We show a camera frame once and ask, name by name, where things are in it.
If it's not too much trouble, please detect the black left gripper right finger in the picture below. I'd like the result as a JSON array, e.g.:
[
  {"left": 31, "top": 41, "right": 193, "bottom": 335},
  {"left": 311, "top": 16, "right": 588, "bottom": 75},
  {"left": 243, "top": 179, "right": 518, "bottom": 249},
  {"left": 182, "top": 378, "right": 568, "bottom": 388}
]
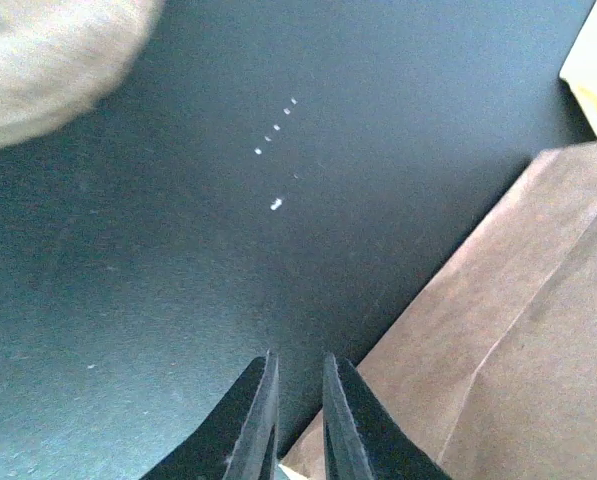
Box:
[{"left": 323, "top": 353, "right": 449, "bottom": 480}]

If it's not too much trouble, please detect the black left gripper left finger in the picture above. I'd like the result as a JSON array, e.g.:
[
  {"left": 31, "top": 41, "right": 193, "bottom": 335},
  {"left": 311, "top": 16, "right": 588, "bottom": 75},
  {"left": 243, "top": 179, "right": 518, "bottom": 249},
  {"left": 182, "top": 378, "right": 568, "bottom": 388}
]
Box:
[{"left": 143, "top": 352, "right": 279, "bottom": 480}]

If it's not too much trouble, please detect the brown paper bag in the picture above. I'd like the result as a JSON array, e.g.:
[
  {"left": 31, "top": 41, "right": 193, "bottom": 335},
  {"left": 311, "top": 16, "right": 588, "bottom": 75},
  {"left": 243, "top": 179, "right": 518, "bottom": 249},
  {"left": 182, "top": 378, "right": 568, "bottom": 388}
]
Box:
[{"left": 280, "top": 141, "right": 597, "bottom": 480}]

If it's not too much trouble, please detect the brown cardboard cup carrier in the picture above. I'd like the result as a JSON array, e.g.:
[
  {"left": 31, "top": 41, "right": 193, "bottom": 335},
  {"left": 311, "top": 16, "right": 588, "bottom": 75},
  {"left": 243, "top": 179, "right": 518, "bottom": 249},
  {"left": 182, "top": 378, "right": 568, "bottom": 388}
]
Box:
[{"left": 0, "top": 0, "right": 164, "bottom": 149}]

